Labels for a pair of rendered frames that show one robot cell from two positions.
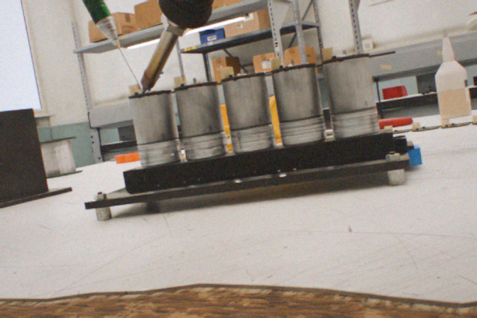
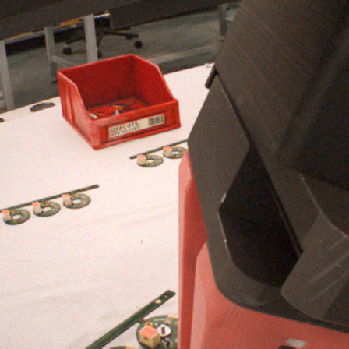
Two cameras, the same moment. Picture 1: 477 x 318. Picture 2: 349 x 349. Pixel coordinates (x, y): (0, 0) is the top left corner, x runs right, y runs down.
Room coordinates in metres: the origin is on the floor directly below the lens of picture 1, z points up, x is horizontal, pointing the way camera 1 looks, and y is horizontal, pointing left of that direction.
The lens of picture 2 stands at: (0.20, 0.10, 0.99)
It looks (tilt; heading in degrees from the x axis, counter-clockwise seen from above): 27 degrees down; 298
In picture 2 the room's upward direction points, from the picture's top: 4 degrees counter-clockwise
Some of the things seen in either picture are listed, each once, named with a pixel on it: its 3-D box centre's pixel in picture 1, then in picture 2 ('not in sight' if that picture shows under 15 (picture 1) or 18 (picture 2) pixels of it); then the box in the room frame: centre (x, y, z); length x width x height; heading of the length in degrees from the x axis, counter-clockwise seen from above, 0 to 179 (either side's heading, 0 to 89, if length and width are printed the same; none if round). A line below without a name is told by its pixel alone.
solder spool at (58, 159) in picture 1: (56, 157); not in sight; (0.79, 0.24, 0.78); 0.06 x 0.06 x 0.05
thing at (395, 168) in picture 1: (252, 182); not in sight; (0.30, -0.01, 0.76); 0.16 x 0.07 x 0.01; 75
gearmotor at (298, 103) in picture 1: (299, 112); not in sight; (0.31, -0.04, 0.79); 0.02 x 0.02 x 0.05
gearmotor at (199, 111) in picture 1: (202, 128); not in sight; (0.33, 0.02, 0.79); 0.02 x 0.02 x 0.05
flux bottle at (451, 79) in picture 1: (450, 73); not in sight; (0.65, -0.26, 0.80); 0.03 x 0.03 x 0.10
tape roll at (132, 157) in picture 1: (135, 156); not in sight; (0.86, 0.15, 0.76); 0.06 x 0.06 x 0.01
